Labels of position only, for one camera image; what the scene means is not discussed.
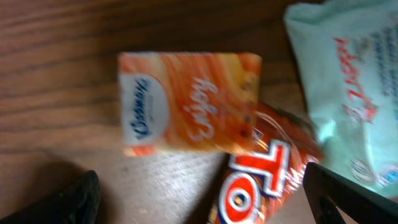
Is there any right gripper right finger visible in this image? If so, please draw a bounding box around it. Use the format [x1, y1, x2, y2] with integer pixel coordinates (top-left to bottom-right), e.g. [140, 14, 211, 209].
[303, 162, 397, 224]

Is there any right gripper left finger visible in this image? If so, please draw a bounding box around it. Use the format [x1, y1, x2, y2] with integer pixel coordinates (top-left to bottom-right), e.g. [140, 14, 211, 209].
[1, 170, 101, 224]

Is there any teal wet wipes pack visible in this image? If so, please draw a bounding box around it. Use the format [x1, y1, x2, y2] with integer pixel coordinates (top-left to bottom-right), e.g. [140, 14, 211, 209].
[284, 0, 397, 198]

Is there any orange chocolate bar wrapper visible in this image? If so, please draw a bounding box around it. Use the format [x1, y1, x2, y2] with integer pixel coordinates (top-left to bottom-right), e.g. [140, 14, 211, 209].
[208, 103, 323, 224]

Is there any orange tissue pack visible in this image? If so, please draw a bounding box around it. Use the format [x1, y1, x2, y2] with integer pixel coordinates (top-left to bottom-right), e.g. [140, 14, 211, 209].
[118, 52, 262, 156]

